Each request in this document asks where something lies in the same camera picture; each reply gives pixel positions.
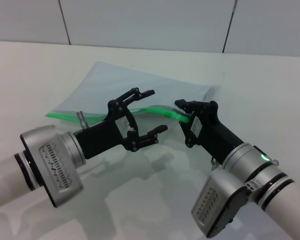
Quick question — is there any right arm metal cable plug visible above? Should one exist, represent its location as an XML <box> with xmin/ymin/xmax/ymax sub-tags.
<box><xmin>210</xmin><ymin>156</ymin><xmax>221</xmax><ymax>172</ymax></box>

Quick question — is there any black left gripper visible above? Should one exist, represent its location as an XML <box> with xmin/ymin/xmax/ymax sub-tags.
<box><xmin>73</xmin><ymin>87</ymin><xmax>169</xmax><ymax>160</ymax></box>

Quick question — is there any clear document bag green zip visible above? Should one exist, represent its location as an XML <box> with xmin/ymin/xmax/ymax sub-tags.
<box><xmin>45</xmin><ymin>61</ymin><xmax>223</xmax><ymax>125</ymax></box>

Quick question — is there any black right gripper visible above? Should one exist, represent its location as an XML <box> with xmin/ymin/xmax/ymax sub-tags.
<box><xmin>174</xmin><ymin>98</ymin><xmax>245</xmax><ymax>165</ymax></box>

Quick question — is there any left arm cable plug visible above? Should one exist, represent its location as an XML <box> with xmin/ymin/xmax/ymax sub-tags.
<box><xmin>75</xmin><ymin>110</ymin><xmax>89</xmax><ymax>131</ymax></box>

